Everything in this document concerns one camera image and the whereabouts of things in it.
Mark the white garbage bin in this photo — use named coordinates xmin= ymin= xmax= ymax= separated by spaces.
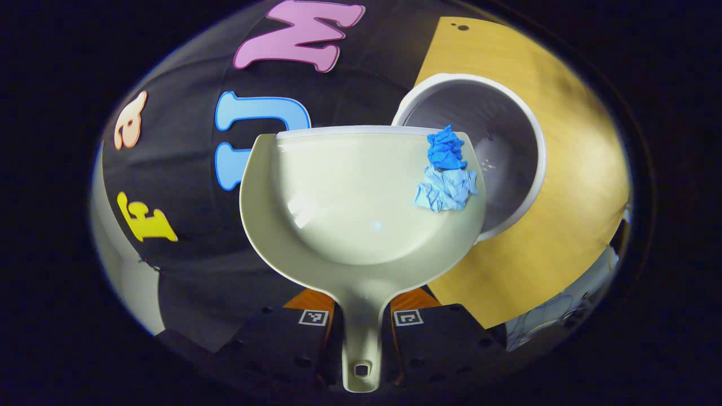
xmin=391 ymin=73 xmax=547 ymax=244

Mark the grey dustpan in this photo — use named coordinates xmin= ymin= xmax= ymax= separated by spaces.
xmin=240 ymin=125 xmax=487 ymax=394

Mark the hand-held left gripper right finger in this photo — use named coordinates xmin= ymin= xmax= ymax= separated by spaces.
xmin=384 ymin=288 xmax=508 ymax=390

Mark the dark blue paper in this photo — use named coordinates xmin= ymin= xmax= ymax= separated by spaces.
xmin=426 ymin=125 xmax=468 ymax=171

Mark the light blue paper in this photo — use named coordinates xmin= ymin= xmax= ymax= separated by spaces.
xmin=414 ymin=167 xmax=479 ymax=213

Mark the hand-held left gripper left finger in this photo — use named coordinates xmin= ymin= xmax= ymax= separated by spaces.
xmin=220 ymin=289 xmax=339 ymax=390

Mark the wooden desktop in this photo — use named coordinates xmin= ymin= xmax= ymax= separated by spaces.
xmin=415 ymin=17 xmax=631 ymax=330

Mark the black backdrop cloth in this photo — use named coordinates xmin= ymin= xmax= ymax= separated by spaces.
xmin=102 ymin=0 xmax=452 ymax=350

